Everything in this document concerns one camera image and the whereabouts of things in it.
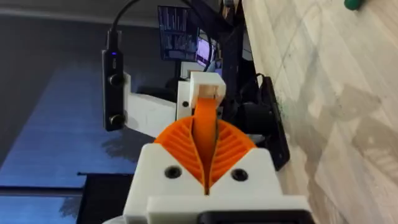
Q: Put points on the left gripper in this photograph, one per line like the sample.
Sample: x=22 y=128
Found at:
x=149 y=112

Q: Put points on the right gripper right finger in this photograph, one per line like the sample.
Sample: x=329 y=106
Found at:
x=248 y=169

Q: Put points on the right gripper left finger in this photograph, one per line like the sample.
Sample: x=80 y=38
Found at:
x=155 y=174

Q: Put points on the orange ribbed wedge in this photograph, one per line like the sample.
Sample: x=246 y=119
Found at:
x=205 y=124

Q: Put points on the small bright screen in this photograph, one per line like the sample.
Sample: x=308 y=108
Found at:
x=203 y=51

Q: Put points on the black flat wrist plate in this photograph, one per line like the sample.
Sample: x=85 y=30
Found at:
x=276 y=124

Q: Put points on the dark computer monitor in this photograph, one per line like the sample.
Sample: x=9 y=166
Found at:
x=178 y=32

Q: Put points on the green round object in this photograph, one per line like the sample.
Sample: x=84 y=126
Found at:
x=353 y=3

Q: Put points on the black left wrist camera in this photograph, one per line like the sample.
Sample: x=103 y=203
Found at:
x=113 y=93

